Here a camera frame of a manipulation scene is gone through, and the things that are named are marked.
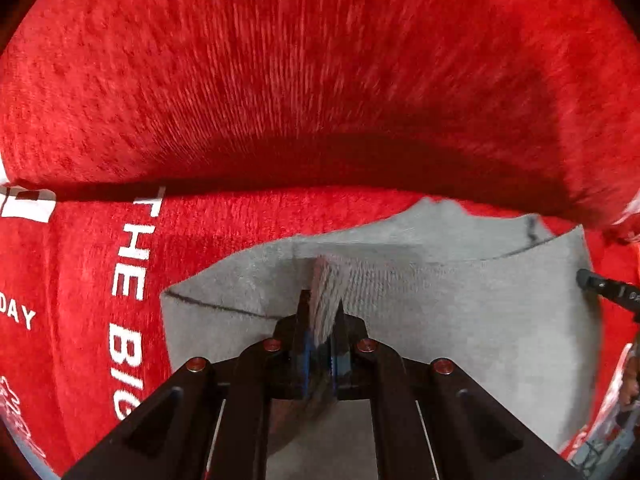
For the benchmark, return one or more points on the red printed sofa cover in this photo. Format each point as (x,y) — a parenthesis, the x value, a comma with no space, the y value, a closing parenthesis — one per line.
(300,85)

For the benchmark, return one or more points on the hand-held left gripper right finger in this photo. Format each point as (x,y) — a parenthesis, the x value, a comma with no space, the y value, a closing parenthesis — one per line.
(334,360)

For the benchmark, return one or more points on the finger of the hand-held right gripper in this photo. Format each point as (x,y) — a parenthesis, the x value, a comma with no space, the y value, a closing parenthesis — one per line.
(602,286)

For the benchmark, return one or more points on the grey knit sweater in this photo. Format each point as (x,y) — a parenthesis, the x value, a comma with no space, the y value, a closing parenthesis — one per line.
(475,310)

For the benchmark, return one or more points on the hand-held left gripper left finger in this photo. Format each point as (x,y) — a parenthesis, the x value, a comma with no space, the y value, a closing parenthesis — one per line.
(303,360)

